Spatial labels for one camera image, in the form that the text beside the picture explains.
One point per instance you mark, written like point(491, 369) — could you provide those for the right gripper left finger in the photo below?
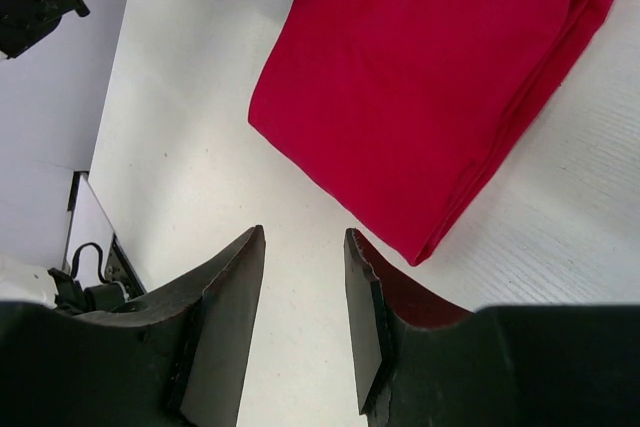
point(176, 356)

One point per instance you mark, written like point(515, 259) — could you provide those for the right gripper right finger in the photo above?
point(420, 360)

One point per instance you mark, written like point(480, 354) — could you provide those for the red t shirt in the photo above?
point(403, 110)

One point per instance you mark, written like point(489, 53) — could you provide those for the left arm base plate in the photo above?
point(97, 280)

